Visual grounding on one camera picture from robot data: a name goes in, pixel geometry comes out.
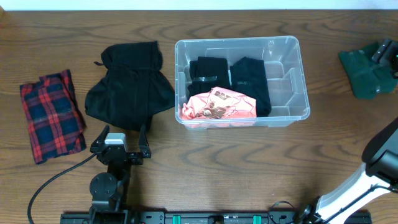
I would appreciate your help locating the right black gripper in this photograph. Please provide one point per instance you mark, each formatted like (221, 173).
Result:
(390, 66)

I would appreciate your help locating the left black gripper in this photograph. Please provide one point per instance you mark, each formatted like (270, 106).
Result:
(143, 152)

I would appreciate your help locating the dark green cloth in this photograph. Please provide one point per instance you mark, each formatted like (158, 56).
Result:
(367, 78)

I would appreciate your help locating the large black garment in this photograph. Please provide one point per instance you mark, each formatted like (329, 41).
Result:
(133, 90)

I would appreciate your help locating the red blue plaid cloth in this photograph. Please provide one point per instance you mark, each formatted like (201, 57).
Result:
(55, 124)

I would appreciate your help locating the pink printed shirt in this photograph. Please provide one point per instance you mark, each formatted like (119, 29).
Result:
(219, 103)

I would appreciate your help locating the black cloth with band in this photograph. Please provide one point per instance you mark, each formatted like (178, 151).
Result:
(207, 73)

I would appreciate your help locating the dark navy cloth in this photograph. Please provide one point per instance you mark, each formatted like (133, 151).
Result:
(248, 76)

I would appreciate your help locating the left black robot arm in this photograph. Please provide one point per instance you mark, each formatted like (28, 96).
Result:
(109, 189)

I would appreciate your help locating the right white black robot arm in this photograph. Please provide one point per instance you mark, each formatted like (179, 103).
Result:
(376, 176)

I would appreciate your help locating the clear plastic storage bin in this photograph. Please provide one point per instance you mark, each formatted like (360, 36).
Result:
(284, 72)

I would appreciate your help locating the black mounting rail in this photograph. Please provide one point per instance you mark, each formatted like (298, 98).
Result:
(178, 218)

